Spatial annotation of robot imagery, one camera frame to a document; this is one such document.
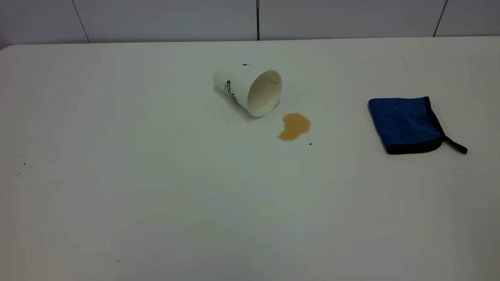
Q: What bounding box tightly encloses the white paper coffee cup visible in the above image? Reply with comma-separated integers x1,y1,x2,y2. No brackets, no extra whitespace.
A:
212,62,283,118

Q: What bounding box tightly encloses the blue microfiber cloth black trim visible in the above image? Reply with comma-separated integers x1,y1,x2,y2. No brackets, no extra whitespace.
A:
368,96,468,155

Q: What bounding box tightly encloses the brown coffee spill puddle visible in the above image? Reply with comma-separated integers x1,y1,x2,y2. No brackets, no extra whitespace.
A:
277,112,312,142

